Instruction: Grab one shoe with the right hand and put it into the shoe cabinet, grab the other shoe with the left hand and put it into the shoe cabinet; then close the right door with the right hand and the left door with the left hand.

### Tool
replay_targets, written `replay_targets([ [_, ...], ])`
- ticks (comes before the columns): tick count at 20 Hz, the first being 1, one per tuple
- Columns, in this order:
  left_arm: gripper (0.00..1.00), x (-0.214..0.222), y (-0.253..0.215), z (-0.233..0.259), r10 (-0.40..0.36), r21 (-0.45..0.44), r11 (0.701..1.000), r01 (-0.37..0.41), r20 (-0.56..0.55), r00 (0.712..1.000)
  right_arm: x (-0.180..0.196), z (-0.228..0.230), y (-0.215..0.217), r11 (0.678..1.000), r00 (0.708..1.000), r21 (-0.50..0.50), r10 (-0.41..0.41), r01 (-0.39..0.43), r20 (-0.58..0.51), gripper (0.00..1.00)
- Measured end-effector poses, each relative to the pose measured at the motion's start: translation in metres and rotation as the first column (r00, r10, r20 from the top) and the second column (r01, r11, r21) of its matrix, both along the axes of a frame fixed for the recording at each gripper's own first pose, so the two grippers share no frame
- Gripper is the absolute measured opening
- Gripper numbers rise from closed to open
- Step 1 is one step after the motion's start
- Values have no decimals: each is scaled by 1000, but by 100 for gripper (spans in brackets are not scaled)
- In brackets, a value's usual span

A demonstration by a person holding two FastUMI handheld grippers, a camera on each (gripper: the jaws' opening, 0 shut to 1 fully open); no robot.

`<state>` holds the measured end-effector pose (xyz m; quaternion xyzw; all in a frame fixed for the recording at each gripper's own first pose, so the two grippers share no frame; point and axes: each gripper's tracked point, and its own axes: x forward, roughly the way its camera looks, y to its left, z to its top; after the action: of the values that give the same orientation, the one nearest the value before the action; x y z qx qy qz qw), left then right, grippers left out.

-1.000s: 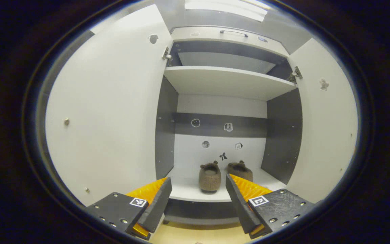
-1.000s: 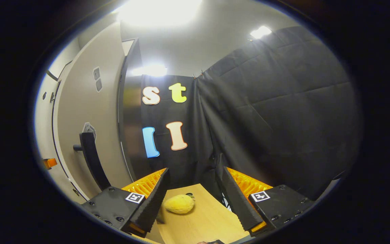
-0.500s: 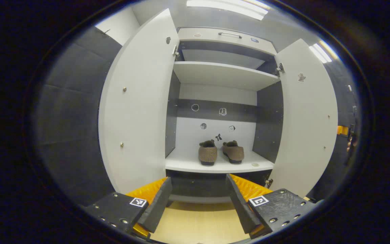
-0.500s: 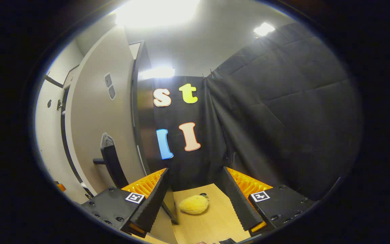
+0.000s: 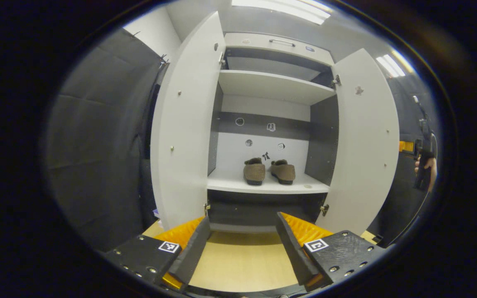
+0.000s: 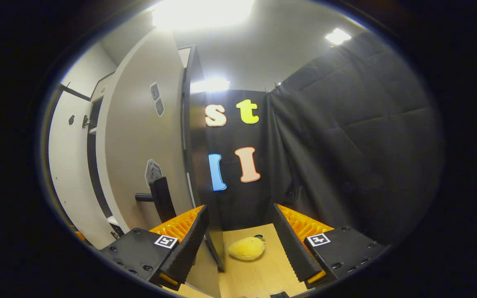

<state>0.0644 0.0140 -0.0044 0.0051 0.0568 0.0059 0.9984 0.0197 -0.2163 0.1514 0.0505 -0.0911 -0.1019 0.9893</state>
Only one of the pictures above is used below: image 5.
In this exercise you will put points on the small ceiling light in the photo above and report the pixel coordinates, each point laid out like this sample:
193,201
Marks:
391,64

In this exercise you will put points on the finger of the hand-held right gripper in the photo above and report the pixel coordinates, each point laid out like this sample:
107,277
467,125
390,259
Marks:
406,146

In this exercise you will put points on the white shoe cabinet door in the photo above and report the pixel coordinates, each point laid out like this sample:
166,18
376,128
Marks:
364,153
180,145

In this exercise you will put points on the black backdrop cloth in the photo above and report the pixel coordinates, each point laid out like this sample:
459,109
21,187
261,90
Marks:
93,153

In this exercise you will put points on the long ceiling light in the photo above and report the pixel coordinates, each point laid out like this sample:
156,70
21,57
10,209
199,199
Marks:
282,10

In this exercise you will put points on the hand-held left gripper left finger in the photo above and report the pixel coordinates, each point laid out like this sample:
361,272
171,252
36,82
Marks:
193,248

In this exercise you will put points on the brown fuzzy shoe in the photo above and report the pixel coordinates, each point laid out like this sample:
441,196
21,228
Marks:
254,171
284,171

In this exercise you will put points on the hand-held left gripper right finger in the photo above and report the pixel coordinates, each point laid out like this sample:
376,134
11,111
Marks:
292,244

